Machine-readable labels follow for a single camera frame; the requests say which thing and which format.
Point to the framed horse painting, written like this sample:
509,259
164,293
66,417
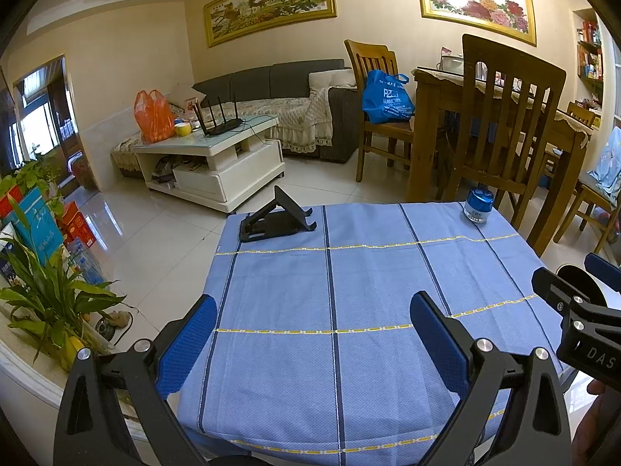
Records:
269,5

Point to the blue shopping bag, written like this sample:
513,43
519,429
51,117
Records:
385,99

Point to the black wifi router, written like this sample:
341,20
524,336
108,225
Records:
223,126

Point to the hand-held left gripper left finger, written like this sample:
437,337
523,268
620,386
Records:
189,344

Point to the dark grey sofa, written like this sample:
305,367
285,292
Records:
291,77

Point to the small yellow cup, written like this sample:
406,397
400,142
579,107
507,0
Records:
182,129

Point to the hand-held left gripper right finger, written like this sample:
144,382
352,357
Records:
439,344

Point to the person's right forearm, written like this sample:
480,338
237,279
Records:
601,432

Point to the blue checked tablecloth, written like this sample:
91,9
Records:
368,291

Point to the orange plastic bag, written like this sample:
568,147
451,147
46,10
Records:
154,119

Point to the white coffee table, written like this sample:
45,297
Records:
233,174

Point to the blue lidded glass jar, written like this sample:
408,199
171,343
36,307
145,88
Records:
478,208

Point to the red cardboard box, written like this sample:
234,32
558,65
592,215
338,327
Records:
77,225

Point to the black folding phone stand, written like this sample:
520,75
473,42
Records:
271,221

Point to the green potted plant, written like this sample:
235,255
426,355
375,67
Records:
53,291

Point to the blue cardboard box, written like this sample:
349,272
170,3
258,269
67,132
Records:
39,223

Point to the wooden chair with blue cushion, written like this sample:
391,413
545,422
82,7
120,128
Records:
599,204

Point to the framed flower painting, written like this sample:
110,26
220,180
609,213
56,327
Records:
478,2

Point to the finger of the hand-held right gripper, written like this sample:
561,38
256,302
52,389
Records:
550,284
604,267

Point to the wooden dining table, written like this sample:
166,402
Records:
427,121

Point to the large wooden slat-back chair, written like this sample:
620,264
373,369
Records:
509,58

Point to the small wooden chair back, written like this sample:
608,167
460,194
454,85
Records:
580,114

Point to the white bin with black opening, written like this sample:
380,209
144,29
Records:
597,293

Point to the wall shelf with packages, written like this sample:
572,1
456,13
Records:
589,51

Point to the white sofa cushion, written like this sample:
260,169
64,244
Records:
332,79

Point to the wooden chair holding bag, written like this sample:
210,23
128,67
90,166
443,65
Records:
373,56

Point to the person's right hand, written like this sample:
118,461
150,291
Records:
596,388

